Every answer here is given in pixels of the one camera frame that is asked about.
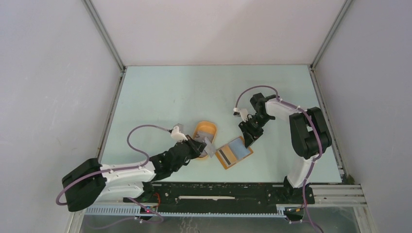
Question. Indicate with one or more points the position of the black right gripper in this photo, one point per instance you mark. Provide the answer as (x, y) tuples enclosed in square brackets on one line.
[(249, 135)]

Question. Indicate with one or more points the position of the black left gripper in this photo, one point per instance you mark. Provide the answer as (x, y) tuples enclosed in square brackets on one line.
[(197, 147)]

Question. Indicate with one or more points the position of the silver patterned card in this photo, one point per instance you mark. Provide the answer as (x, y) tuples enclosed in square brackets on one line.
[(209, 149)]

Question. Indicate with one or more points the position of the beige oval plastic tray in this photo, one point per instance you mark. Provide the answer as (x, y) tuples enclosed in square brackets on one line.
[(205, 129)]

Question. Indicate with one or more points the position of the gold card with black stripe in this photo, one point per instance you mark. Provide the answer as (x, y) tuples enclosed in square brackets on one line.
[(227, 155)]

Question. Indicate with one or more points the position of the orange leather card holder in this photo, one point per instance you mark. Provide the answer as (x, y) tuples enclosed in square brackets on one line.
[(233, 152)]

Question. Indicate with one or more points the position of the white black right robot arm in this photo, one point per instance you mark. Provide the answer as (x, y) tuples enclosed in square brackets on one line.
[(310, 136)]

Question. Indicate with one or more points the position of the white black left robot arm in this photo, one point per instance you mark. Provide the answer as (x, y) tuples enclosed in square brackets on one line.
[(92, 182)]

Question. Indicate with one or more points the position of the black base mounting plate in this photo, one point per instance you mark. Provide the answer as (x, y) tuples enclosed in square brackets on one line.
[(224, 197)]

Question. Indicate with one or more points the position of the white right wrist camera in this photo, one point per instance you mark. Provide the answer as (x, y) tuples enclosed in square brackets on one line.
[(242, 113)]

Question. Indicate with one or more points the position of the white slotted cable duct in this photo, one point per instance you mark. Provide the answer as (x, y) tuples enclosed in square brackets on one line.
[(134, 210)]

